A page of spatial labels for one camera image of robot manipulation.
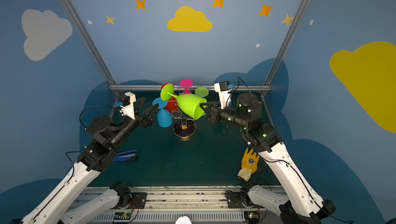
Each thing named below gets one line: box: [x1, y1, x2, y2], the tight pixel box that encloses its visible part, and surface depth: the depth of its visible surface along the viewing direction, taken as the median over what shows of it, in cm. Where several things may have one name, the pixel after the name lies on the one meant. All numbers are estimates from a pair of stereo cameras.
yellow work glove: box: [237, 148, 261, 183], surface depth 86 cm
